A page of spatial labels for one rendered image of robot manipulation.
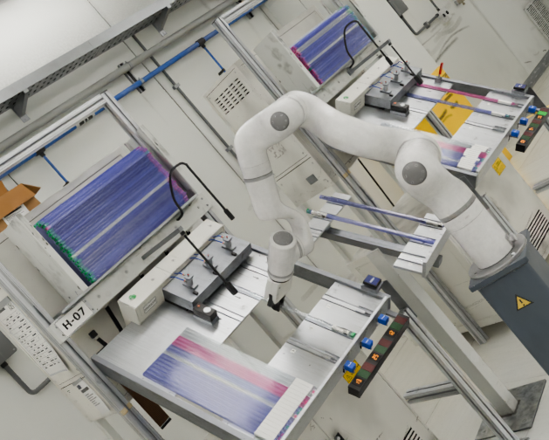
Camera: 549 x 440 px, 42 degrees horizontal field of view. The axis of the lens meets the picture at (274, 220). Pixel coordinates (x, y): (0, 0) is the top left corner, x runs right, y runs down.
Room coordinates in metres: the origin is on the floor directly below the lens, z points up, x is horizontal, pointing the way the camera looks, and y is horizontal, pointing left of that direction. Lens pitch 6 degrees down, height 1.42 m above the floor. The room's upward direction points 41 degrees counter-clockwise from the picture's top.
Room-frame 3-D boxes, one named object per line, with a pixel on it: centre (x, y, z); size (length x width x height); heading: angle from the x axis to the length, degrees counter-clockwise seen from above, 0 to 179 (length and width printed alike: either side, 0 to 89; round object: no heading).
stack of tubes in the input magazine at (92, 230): (2.54, 0.42, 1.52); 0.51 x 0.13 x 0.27; 128
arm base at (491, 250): (1.97, -0.42, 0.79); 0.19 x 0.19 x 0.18
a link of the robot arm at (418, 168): (1.94, -0.40, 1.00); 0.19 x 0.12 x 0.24; 154
